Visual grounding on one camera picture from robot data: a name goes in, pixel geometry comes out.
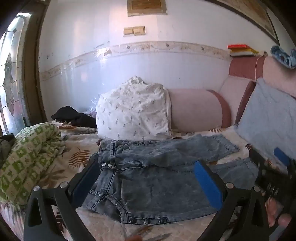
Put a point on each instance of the light blue quilt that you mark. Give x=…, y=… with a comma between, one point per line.
x=268, y=120

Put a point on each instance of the stained glass door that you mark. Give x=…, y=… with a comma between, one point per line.
x=16, y=69

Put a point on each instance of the red book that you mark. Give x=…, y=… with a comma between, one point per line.
x=237, y=46

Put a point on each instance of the pink bolster cushion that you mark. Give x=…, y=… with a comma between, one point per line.
x=196, y=107

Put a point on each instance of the blue denim pants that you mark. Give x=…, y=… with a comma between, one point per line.
x=148, y=185

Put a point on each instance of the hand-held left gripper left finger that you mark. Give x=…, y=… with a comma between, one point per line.
x=86, y=183

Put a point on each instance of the grey cloth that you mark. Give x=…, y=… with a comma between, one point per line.
x=6, y=148

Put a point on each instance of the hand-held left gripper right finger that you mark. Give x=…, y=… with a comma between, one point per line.
x=207, y=185

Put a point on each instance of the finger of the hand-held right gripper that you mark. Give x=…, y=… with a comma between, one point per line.
x=281, y=155
x=255, y=158

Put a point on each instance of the person's right hand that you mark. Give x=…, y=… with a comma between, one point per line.
x=284, y=220

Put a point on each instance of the yellow book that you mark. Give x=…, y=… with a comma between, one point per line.
x=241, y=49

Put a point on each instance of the beige wall switch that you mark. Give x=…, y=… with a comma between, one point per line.
x=134, y=30

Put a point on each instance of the black cloth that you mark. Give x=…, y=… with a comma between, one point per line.
x=74, y=117

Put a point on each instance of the green patterned blanket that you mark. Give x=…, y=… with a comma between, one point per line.
x=27, y=160

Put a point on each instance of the white patterned pillow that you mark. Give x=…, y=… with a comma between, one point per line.
x=133, y=113

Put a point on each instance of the leaf printed blanket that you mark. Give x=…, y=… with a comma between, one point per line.
x=76, y=153

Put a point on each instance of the clear plastic bag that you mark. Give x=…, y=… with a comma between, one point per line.
x=92, y=109

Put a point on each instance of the blue patterned cloth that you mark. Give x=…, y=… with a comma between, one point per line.
x=283, y=56

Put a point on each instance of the pink and maroon headboard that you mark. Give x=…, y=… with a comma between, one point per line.
x=245, y=67

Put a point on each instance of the framed wall plaque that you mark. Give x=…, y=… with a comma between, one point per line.
x=146, y=7

